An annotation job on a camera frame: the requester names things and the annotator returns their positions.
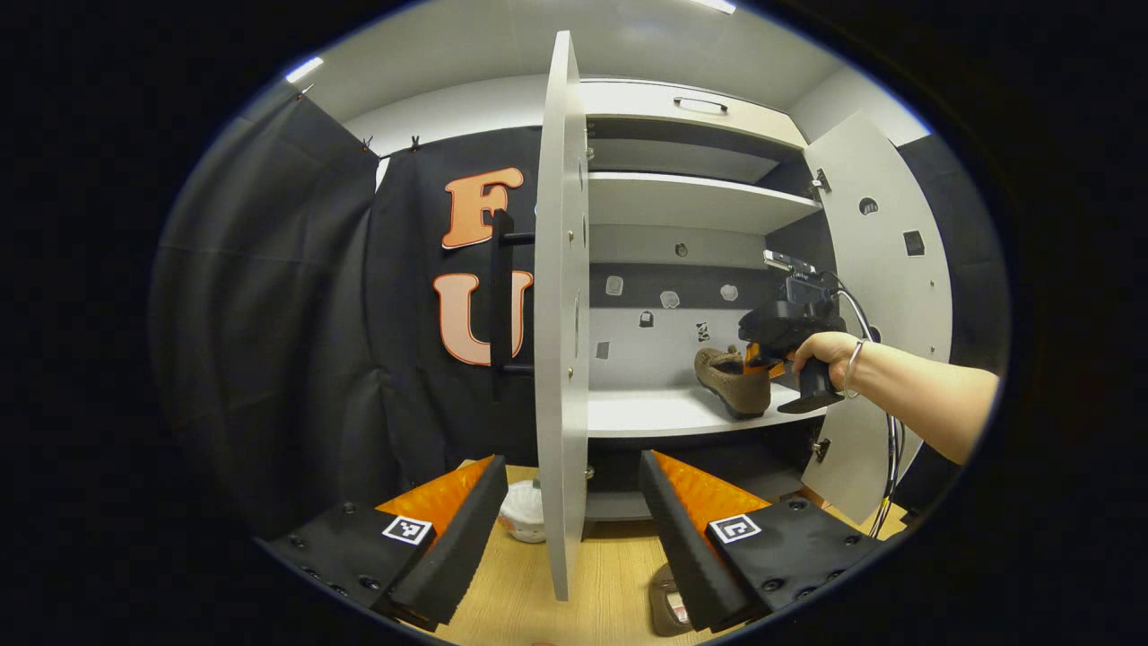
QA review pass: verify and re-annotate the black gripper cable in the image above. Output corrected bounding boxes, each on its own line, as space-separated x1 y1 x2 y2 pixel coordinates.
821 269 905 539

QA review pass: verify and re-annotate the white phone sticker cabinet door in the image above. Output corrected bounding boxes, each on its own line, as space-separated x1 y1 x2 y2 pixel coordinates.
534 31 591 602

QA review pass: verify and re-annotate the white round object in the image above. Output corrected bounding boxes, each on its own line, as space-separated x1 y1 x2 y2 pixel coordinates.
499 478 548 545

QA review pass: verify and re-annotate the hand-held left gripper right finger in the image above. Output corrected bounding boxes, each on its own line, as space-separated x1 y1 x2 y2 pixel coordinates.
639 450 884 633

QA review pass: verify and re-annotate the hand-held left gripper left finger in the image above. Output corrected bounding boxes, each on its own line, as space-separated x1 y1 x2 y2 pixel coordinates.
260 454 509 633

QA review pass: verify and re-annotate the brown fuzzy shoe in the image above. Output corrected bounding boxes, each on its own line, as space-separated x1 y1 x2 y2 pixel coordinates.
648 563 699 638
694 345 774 421

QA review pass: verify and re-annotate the white cabinet drawer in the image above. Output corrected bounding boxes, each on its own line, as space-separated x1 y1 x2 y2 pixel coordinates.
581 81 808 149

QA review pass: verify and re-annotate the white shoe cabinet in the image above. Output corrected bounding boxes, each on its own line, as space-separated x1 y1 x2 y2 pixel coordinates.
578 79 826 521

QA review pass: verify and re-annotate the white cat sticker cabinet door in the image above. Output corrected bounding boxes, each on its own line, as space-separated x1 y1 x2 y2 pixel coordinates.
801 110 953 526

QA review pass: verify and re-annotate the black door handle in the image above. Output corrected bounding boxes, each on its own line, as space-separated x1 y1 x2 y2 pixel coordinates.
490 209 536 402

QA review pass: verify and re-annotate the black backdrop cloth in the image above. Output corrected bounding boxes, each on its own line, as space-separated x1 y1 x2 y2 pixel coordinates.
151 90 544 539

